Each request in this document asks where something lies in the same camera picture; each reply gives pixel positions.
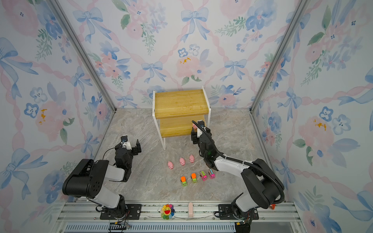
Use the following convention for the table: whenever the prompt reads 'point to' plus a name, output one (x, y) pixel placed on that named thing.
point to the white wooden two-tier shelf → (175, 110)
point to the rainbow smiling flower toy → (167, 211)
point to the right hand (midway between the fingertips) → (198, 126)
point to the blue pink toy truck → (211, 173)
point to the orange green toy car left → (183, 180)
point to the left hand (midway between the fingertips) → (130, 139)
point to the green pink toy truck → (203, 175)
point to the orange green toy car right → (194, 177)
